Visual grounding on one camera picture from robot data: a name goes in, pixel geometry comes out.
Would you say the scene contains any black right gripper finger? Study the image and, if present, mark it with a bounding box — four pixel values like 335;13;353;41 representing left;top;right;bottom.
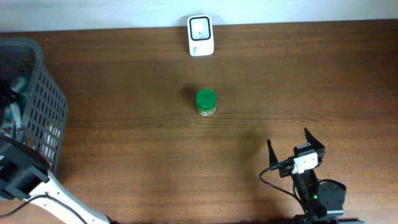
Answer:
304;128;325;152
267;139;279;167

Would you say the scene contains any green lid seasoning jar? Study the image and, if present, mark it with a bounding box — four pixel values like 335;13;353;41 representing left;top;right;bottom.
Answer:
196;89;217;116

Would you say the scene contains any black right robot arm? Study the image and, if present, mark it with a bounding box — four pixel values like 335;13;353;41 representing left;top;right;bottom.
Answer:
259;128;346;223

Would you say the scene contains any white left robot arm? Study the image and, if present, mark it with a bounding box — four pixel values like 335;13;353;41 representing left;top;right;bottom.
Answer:
1;136;114;224

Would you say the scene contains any white barcode scanner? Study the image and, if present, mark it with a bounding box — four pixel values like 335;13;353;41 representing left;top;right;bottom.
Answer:
187;15;215;57

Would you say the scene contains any grey plastic mesh basket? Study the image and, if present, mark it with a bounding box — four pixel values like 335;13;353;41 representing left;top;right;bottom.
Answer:
1;37;68;174

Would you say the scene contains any black camera cable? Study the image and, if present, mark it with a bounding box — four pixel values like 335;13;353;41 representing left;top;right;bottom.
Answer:
259;158;304;206

